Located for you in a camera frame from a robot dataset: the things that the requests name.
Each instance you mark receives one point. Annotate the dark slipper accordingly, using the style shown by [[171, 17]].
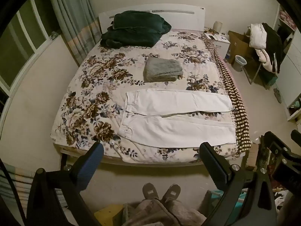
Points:
[[277, 95]]

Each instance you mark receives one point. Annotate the cream jar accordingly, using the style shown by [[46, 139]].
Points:
[[217, 26]]

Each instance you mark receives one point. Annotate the white headboard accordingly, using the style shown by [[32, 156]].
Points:
[[183, 20]]

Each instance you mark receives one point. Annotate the cardboard box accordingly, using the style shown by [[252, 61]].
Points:
[[238, 44]]

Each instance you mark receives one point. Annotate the person's left grey slipper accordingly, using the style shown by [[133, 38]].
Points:
[[150, 191]]

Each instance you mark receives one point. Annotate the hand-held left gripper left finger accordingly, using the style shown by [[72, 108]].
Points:
[[90, 163]]

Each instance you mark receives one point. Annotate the pink folded quilt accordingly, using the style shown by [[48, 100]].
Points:
[[287, 18]]

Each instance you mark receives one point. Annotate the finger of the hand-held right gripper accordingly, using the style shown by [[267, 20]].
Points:
[[296, 136], [279, 146]]

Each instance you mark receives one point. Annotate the white garment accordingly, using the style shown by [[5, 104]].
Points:
[[257, 35]]

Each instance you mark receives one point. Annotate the striped cloth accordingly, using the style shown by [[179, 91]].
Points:
[[16, 181]]

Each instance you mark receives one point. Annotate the green curtain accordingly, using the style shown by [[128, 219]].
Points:
[[73, 16]]

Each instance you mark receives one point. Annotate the window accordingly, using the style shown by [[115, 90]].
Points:
[[21, 47]]

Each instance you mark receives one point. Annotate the white wardrobe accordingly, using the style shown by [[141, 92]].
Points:
[[290, 75]]

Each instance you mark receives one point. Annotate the white pants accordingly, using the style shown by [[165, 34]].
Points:
[[176, 129]]

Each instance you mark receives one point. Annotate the dark green blanket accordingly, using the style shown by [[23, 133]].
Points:
[[134, 30]]

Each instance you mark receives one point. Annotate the grey trash bin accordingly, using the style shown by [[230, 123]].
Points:
[[239, 63]]

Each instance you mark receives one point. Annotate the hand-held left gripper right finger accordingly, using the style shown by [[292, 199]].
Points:
[[212, 164]]

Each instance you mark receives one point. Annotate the bed with floral sheet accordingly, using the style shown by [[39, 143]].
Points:
[[105, 94]]

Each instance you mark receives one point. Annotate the white nightstand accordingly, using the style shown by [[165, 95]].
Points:
[[221, 46]]

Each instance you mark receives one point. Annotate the yellow box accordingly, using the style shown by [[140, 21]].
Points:
[[108, 214]]

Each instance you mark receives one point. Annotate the pink garment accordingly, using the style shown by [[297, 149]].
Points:
[[267, 61]]

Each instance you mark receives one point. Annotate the metal frame chair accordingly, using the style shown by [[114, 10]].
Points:
[[255, 73]]

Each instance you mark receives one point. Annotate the person's grey fleece clothing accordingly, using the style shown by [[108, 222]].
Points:
[[160, 213]]

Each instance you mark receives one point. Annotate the grey folded blanket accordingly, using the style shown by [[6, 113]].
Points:
[[162, 69]]

